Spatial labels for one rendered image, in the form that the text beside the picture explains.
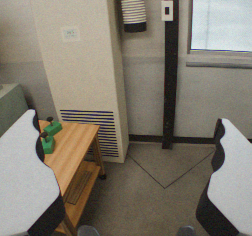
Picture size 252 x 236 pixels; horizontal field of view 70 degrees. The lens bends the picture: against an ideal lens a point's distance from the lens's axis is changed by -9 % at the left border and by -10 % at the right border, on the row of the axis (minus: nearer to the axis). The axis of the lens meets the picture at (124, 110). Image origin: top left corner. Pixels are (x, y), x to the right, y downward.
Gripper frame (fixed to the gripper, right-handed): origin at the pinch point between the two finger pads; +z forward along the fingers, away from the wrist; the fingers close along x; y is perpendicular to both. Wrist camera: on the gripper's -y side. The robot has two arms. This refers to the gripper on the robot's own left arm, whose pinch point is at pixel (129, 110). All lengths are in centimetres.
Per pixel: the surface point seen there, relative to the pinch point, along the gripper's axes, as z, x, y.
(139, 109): 140, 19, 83
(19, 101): 139, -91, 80
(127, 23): 122, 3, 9
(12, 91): 135, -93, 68
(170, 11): 124, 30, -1
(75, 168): 61, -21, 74
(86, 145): 78, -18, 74
